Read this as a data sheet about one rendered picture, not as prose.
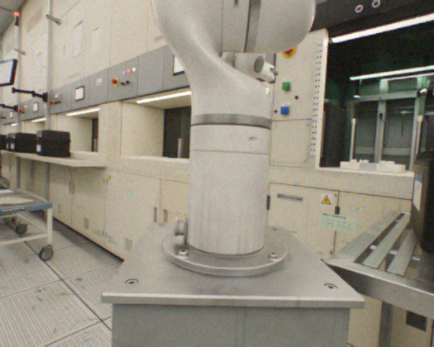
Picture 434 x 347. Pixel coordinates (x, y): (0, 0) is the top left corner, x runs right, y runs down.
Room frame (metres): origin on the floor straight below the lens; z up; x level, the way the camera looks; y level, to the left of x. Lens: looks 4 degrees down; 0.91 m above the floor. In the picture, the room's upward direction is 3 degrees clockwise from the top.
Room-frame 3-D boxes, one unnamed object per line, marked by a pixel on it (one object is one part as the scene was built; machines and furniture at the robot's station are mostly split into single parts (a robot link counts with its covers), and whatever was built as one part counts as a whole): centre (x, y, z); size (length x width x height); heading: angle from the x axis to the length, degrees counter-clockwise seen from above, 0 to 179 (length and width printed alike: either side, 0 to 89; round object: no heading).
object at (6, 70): (2.87, 2.13, 1.59); 0.50 x 0.41 x 0.36; 138
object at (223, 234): (0.40, -0.02, 0.85); 0.19 x 0.19 x 0.18
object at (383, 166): (1.13, -0.69, 0.89); 0.22 x 0.21 x 0.04; 138
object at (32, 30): (3.82, 2.40, 1.50); 1.52 x 0.99 x 3.00; 48
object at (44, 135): (2.65, 1.65, 0.93); 0.30 x 0.28 x 0.26; 45
